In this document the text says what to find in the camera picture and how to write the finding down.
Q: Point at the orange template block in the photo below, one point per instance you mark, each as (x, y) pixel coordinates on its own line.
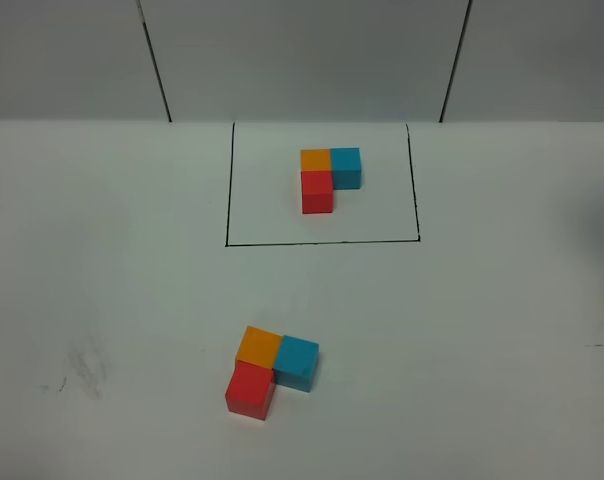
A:
(312, 160)

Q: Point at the blue template block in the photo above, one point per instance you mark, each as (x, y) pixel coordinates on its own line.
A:
(346, 168)

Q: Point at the red template block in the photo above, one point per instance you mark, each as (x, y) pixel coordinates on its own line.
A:
(317, 193)

